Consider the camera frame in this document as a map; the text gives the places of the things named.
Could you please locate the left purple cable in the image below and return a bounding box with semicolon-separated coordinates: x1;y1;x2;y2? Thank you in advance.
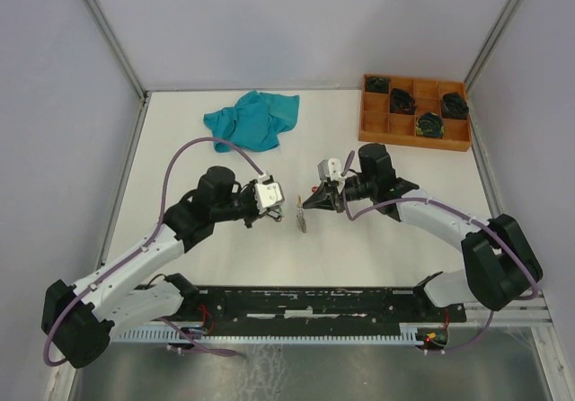
44;137;269;367

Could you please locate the purple cable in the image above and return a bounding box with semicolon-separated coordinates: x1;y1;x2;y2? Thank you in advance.
341;150;540;301
44;137;269;367

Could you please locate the corner aluminium post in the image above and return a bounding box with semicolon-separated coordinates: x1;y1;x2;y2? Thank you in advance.
65;0;150;105
463;0;540;90

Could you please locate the left status led board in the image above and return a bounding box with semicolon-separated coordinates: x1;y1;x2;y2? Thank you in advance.
183;324;215;336

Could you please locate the dark rolled sock yellow-patterned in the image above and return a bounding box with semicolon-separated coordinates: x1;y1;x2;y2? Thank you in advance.
415;111;445;138

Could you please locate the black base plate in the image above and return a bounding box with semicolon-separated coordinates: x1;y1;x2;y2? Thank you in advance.
169;286;467;336

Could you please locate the teal cloth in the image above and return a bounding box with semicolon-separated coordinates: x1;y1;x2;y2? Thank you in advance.
203;91;300;152

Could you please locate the left corner aluminium post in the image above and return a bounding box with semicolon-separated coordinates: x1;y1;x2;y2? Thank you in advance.
65;0;150;105

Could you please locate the metal keyring holder yellow tip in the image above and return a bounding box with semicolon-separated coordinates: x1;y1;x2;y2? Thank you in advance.
296;195;307;234

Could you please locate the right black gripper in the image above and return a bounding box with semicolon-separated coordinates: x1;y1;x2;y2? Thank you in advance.
303;175;376;214

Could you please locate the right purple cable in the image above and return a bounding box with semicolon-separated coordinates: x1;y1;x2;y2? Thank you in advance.
341;150;540;301

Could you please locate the dark rolled sock right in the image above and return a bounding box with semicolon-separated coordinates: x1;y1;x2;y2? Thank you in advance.
441;92;469;120

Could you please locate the right status led board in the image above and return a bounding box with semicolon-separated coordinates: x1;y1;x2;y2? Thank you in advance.
423;330;448;349

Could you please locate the white slotted cable duct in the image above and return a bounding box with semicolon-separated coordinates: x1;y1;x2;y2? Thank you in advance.
112;324;423;346

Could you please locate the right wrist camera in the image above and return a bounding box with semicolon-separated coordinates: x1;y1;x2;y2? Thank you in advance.
317;158;345;185

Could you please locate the dark rolled sock top-left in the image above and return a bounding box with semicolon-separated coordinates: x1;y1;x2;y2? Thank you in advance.
365;75;391;94

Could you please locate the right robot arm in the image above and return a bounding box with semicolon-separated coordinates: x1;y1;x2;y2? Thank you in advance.
303;143;543;321

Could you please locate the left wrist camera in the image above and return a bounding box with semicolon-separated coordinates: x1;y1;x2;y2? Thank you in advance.
253;172;285;212

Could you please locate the status led board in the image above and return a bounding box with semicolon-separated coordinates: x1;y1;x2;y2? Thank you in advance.
183;324;215;336
423;330;448;349

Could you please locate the wooden compartment tray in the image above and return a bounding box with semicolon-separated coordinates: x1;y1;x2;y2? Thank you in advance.
358;74;472;152

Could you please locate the right corner aluminium post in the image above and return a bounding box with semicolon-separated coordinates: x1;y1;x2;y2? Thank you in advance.
463;0;540;90

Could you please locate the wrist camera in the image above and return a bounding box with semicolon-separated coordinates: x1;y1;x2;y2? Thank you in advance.
317;158;345;185
253;172;285;212

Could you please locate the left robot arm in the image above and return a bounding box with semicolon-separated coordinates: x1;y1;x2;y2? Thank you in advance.
40;166;285;369

